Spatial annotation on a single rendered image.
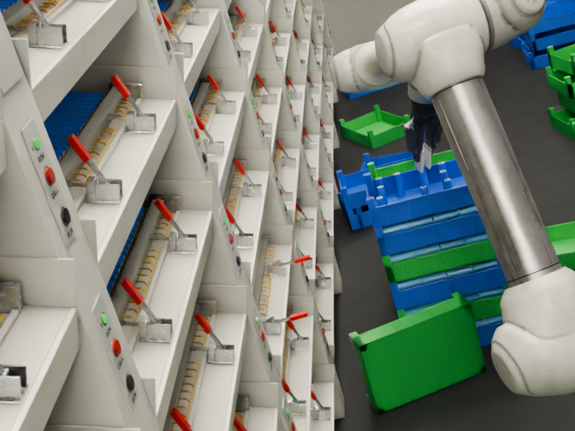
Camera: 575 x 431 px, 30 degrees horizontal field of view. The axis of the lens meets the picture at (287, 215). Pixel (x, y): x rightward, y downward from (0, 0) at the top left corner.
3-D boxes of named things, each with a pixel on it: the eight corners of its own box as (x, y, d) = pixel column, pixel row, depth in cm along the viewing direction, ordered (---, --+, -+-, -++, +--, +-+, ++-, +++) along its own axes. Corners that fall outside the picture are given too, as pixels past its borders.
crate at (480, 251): (491, 226, 291) (485, 199, 288) (504, 256, 272) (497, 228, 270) (384, 252, 295) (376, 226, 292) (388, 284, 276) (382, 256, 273)
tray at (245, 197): (269, 188, 247) (269, 131, 242) (250, 310, 191) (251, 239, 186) (180, 185, 247) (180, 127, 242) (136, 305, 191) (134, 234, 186)
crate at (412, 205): (479, 172, 285) (473, 144, 283) (491, 200, 267) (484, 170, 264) (370, 200, 289) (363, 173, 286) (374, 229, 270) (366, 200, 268)
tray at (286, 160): (299, 162, 318) (300, 118, 313) (293, 245, 263) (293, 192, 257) (231, 160, 319) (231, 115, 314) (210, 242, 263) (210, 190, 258)
